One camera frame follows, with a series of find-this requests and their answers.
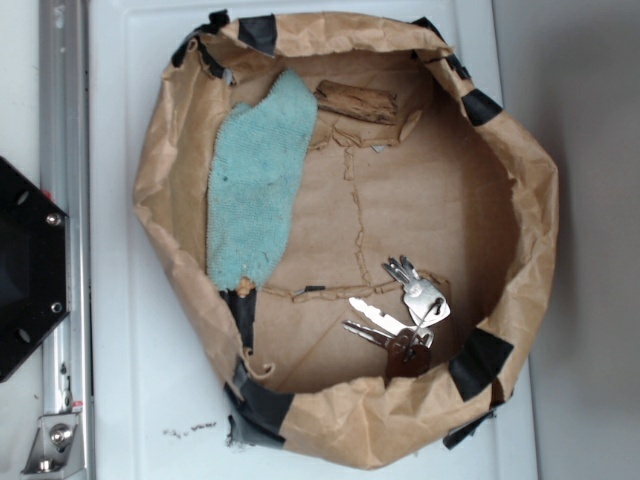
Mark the light blue terry cloth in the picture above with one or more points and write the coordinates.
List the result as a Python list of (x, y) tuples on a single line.
[(255, 175)]

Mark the brown paper bag bin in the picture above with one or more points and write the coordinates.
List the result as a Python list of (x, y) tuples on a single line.
[(420, 258)]

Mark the brown wooden block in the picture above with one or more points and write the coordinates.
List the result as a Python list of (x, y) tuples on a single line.
[(370, 105)]

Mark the aluminium frame rail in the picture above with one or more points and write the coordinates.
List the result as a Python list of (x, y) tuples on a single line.
[(64, 173)]

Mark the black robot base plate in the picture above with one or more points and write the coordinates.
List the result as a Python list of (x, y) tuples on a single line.
[(34, 289)]

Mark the metal corner bracket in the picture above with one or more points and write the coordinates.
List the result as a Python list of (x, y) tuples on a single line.
[(56, 452)]

